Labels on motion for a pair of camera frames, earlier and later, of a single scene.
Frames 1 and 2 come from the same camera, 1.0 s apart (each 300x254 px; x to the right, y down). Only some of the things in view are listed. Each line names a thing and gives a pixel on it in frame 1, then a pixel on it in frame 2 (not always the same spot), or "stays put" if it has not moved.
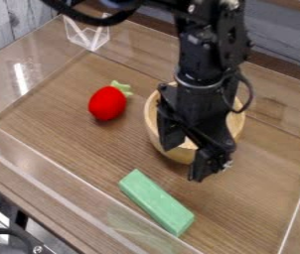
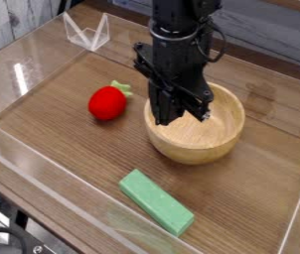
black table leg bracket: x=18 y=222 stays put
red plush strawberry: x=107 y=101 stays put
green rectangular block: x=161 y=206 stays put
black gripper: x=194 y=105 to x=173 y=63
